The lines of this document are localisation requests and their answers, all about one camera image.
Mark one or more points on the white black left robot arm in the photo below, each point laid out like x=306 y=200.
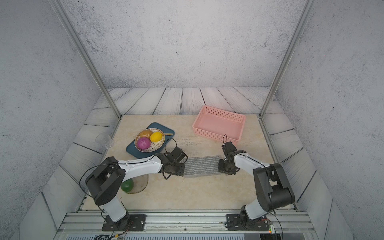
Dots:
x=106 y=179

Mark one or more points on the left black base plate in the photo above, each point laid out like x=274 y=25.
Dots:
x=130 y=223

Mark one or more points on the pink plastic basket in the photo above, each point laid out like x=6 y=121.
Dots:
x=217 y=124

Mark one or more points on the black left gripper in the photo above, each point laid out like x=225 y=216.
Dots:
x=181 y=173

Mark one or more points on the right aluminium frame post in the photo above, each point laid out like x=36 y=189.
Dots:
x=308 y=8

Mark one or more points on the green lime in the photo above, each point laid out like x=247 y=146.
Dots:
x=127 y=186

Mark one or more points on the aluminium frame post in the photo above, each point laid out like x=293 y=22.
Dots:
x=68 y=26
x=308 y=8

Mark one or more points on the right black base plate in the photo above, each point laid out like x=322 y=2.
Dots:
x=234 y=223

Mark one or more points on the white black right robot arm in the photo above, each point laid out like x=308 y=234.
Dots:
x=273 y=189

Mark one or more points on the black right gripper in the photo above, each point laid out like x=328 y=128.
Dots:
x=220 y=168

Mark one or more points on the clear plastic cup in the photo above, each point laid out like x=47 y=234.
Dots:
x=105 y=140

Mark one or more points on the purple round fruit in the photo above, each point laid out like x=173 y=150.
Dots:
x=143 y=144

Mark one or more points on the brown round fruit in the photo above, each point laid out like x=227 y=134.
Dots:
x=145 y=133

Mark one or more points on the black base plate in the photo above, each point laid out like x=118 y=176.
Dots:
x=130 y=223
x=234 y=223

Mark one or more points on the left aluminium frame post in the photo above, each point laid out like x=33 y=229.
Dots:
x=68 y=26

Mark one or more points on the clear glass oval dish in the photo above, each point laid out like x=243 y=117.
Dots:
x=139 y=184

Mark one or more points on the grey striped square dishcloth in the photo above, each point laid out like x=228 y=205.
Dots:
x=201 y=167

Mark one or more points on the aluminium front rail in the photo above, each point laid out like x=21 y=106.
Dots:
x=188 y=225

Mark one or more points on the yellow lemon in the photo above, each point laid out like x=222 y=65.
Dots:
x=156 y=137

